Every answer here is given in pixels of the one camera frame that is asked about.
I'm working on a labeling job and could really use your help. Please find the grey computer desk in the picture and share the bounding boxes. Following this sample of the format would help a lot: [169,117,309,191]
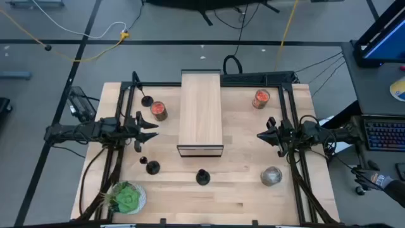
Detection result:
[340,41,405,117]

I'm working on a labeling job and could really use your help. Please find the computer monitor with blue screen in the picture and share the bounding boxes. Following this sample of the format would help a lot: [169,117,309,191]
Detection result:
[352,0,405,68]

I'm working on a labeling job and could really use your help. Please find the thin black cable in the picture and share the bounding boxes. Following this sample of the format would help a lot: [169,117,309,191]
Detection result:
[311,61,346,96]
[295,51,344,73]
[308,56,345,84]

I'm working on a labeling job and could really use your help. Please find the green succulent in white pot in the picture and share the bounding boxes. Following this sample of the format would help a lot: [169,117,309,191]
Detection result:
[100,180,147,215]

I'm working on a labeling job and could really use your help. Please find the black floor cable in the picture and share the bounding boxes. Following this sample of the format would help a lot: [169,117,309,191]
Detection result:
[126,0,146,32]

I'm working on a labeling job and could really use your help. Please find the person's forearm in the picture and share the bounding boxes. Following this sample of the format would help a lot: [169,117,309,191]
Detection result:
[384,179,405,208]

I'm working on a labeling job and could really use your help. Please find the black coiled cable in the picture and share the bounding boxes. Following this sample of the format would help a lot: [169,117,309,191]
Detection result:
[223,54,244,75]

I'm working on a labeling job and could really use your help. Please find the person's hand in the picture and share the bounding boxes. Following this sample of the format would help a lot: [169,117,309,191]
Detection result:
[351,160,395,196]

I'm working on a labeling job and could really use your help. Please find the wooden shelf with black frame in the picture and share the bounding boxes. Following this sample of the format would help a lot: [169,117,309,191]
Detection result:
[176,68,225,158]

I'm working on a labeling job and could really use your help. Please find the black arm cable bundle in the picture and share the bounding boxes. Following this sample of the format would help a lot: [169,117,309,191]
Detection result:
[286,148,339,225]
[77,145,126,222]

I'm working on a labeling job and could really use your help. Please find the black room divider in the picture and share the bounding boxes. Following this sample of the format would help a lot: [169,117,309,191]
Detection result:
[144,0,281,27]

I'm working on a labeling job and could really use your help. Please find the black phone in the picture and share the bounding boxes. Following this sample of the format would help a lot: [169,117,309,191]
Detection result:
[394,162,405,182]

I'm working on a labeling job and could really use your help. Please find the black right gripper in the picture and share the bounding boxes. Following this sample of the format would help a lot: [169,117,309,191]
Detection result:
[256,116,298,158]

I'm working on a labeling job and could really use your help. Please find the black frame bracket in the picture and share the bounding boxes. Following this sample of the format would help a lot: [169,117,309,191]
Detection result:
[132,70,142,89]

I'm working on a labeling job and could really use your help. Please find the grey metal floor bar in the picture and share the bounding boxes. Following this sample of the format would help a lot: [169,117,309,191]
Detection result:
[5,0,65,8]
[0,71,32,80]

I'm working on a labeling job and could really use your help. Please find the dark keyboard desk tray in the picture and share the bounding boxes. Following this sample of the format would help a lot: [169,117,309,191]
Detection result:
[347,114,405,188]

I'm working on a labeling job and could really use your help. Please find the yellow hanging cable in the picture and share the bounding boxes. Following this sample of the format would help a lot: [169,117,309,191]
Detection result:
[273,0,300,72]

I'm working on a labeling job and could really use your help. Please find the backlit computer keyboard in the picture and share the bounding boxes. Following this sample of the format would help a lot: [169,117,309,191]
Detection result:
[363,120,405,152]

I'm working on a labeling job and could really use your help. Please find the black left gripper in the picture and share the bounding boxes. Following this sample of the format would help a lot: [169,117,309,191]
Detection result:
[118,110,159,153]

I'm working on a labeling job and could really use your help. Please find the white blue yellow round pad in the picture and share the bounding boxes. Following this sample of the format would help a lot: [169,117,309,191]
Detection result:
[389,77,405,103]

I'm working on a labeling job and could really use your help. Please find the black aluminium table frame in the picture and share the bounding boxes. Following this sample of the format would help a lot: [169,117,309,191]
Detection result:
[75,80,341,226]

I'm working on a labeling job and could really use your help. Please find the white floor cable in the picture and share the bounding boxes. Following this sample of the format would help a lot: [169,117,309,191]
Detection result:
[30,0,128,39]

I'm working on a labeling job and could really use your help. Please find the black perforated metal box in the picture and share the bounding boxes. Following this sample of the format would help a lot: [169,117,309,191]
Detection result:
[221,71,297,86]

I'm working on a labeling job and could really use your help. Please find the yellow extension cable with plug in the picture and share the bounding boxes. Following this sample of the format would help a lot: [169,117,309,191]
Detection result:
[0,8,130,63]

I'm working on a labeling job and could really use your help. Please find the black candle stick holder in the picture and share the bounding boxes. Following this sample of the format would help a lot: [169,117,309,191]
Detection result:
[139,155,161,175]
[195,168,211,186]
[136,84,155,108]

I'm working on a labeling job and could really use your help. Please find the black chair base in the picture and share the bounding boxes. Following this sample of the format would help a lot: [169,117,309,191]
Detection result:
[0,97,13,115]

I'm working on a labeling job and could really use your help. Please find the red candle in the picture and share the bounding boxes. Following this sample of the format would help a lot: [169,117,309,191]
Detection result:
[150,101,168,122]
[252,89,271,110]

